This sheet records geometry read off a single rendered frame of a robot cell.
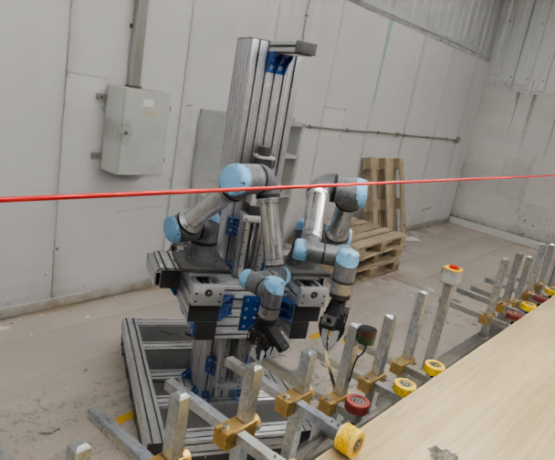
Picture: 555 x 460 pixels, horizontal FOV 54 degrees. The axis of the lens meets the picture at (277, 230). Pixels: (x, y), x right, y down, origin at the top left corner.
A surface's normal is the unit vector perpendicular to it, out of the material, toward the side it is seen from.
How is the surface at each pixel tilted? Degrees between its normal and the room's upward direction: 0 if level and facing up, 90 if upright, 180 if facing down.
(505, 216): 90
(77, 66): 90
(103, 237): 90
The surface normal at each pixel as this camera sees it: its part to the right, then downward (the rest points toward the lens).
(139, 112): 0.76, 0.29
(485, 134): -0.63, 0.10
